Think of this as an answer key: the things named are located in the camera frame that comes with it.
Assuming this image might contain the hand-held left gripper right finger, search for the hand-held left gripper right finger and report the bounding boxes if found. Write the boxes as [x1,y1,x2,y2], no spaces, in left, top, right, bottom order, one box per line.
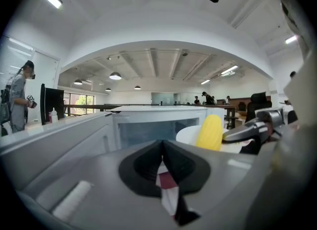
[162,140,199,192]

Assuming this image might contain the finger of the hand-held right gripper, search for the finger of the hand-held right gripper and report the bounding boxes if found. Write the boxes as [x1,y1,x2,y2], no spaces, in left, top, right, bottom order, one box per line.
[222,121,268,143]
[239,134,264,155]

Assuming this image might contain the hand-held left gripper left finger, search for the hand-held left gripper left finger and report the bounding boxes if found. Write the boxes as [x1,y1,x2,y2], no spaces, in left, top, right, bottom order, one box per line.
[134,139,164,186]

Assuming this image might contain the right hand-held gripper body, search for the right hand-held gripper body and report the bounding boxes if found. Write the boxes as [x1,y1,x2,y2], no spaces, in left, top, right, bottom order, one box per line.
[254,107,286,142]

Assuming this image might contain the yellow corn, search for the yellow corn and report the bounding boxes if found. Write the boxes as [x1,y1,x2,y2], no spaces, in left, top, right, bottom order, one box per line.
[196,114,224,152]

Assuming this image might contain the white microwave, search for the white microwave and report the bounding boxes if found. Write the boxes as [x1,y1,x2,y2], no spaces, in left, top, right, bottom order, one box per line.
[106,105,209,152]

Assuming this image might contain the black office chair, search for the black office chair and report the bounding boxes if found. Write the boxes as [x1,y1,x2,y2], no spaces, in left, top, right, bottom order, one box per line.
[244,91,273,123]

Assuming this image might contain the red and white packet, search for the red and white packet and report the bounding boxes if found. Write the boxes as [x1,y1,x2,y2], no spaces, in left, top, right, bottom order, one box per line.
[155,170,181,217]

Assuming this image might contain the white round plate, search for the white round plate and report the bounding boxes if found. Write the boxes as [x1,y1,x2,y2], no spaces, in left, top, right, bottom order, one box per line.
[175,125,230,151]

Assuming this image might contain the grey desk partition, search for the grey desk partition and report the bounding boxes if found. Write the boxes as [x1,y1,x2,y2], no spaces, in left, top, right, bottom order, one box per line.
[0,111,115,184]

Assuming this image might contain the black computer monitor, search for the black computer monitor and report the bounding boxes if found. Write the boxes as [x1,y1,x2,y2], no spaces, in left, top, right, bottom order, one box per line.
[40,83,65,126]

